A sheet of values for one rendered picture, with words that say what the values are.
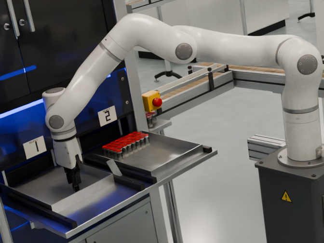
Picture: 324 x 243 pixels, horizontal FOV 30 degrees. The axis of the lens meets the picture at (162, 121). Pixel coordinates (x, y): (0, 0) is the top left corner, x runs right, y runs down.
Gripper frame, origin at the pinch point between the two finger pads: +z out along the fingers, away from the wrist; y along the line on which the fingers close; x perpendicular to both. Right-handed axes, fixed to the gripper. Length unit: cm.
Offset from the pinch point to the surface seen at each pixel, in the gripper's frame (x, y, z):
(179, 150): 43.4, 7.4, 5.6
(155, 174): 21.9, 17.2, 4.2
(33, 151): -2.2, -20.0, -6.7
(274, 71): 128, -10, 1
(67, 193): -2.2, -2.8, 5.7
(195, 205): 128, -81, 95
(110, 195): 4.6, 12.6, 5.8
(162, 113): 70, -30, 5
